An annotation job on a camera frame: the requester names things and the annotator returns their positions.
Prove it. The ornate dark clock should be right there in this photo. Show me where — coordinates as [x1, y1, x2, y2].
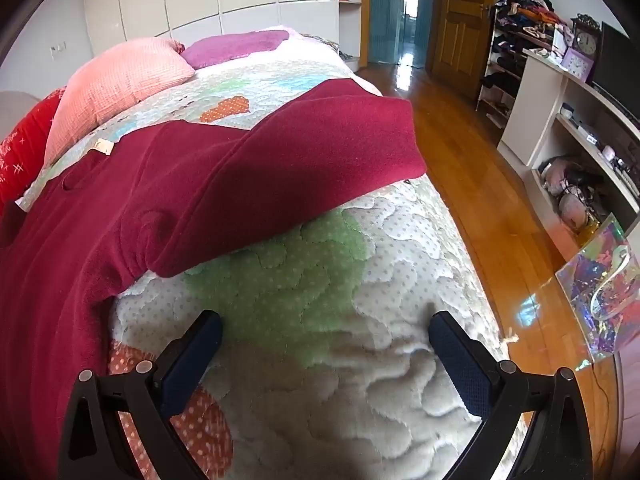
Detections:
[571, 13, 601, 59]

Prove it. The red embroidered pillow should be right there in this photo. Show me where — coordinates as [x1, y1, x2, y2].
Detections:
[0, 87, 67, 206]

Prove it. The pink ribbed pillow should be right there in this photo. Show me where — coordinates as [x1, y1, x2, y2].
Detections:
[44, 38, 196, 167]

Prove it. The black monitor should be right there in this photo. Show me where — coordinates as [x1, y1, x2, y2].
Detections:
[591, 21, 640, 118]

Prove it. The white shelf unit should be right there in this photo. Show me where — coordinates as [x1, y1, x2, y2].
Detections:
[497, 49, 640, 261]

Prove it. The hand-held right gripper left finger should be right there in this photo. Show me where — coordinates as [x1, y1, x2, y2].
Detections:
[58, 309, 224, 480]

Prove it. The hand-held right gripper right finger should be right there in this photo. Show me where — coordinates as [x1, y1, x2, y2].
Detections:
[428, 310, 594, 480]

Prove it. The dark red knit garment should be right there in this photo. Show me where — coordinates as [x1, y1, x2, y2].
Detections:
[0, 81, 427, 480]

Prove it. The cluttered clothes rack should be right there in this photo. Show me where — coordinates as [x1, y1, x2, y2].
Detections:
[476, 0, 581, 130]

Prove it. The magenta pillow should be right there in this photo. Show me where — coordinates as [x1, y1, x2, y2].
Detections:
[181, 29, 291, 70]

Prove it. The iridescent plastic bag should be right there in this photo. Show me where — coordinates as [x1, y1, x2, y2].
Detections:
[555, 214, 640, 364]

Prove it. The patterned quilted bedspread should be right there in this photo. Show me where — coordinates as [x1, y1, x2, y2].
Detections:
[20, 25, 531, 480]

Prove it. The purple square clock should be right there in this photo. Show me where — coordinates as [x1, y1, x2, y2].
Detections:
[560, 48, 594, 82]

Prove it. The beige round headboard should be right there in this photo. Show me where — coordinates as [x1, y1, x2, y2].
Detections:
[0, 91, 42, 146]

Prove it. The wooden door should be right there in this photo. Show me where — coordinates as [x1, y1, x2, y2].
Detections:
[425, 0, 500, 101]

